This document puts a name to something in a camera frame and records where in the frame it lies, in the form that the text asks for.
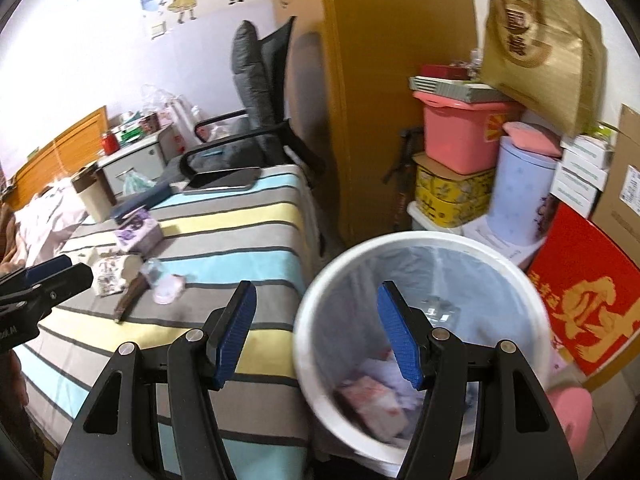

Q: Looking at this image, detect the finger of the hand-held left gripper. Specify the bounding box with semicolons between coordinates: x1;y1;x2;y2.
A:
0;254;74;289
20;262;95;320

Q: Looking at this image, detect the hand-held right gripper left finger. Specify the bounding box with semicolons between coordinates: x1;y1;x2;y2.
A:
50;280;258;480

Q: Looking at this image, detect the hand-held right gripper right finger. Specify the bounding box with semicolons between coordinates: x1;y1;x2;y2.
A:
376;281;558;480

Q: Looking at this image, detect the patterned paper cup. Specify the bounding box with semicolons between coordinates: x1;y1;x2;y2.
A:
92;252;144;297

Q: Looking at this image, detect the dark brown wrapper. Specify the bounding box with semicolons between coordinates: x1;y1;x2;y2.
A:
114;276;151;323

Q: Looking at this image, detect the red and white carton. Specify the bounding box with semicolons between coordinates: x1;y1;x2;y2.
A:
340;375;406;436

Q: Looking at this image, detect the small red-rimmed cup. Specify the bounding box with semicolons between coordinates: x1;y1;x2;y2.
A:
152;274;187;306

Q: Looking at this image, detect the white round trash bin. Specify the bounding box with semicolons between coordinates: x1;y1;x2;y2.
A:
292;231;556;466

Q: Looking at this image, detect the purple drink carton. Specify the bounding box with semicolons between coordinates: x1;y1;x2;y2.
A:
114;210;163;253

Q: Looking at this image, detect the pink duvet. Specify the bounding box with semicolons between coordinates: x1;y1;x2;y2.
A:
12;180;91;271

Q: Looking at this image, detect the brown blanket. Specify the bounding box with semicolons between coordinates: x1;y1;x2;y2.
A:
0;170;26;271

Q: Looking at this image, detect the navy glasses case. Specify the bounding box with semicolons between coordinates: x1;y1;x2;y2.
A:
109;182;173;223

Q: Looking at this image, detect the pale green crumpled bag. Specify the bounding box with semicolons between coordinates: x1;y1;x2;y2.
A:
121;170;157;197

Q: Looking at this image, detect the white plastic container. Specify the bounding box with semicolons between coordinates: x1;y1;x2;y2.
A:
407;202;466;233

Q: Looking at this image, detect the wooden bed headboard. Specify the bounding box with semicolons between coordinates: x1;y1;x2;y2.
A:
12;105;110;211

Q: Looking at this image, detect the white printed flat box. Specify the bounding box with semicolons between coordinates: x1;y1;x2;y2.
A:
462;217;546;271

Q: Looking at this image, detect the white nightstand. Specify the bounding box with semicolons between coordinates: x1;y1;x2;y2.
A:
97;122;176;196

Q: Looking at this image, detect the black smartphone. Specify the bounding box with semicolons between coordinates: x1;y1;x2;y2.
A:
181;166;262;196

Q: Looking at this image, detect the yellow patterned box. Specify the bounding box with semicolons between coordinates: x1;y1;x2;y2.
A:
414;152;496;226

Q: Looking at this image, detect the pale floral box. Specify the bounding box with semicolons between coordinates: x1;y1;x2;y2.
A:
547;330;576;376

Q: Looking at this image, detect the pink plastic stool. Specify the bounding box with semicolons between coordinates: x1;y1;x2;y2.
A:
547;387;593;471

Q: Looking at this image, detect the lavender cylindrical bin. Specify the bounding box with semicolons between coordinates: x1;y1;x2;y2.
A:
487;137;558;246

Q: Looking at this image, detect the white plastic bag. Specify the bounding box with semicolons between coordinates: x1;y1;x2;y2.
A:
160;97;201;158

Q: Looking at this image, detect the clear plastic bag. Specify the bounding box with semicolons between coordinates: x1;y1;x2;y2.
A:
140;84;171;116

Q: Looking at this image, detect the red box with gold print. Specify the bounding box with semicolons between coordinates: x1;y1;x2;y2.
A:
527;204;640;378

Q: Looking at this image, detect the pink plastic bucket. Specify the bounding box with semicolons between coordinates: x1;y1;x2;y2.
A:
422;100;523;176

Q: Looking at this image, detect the small white box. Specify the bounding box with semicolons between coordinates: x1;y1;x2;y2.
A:
550;180;601;218
560;135;613;168
555;157;608;191

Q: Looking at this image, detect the striped flat box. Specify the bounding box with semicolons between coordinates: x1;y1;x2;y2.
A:
409;76;511;103

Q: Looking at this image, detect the wooden wardrobe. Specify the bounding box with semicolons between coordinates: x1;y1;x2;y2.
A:
267;0;481;256

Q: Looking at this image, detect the grey chair cushion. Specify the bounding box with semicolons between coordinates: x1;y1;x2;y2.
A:
165;20;281;181

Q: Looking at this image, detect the dark red box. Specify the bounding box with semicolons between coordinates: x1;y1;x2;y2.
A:
419;64;473;81

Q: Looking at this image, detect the brown cardboard box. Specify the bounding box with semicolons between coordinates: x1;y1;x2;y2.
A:
590;104;640;281

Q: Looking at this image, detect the black office chair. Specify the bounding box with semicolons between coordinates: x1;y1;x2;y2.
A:
180;16;326;196

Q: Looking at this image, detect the gold paper bag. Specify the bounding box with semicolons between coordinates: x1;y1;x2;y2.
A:
480;0;608;136

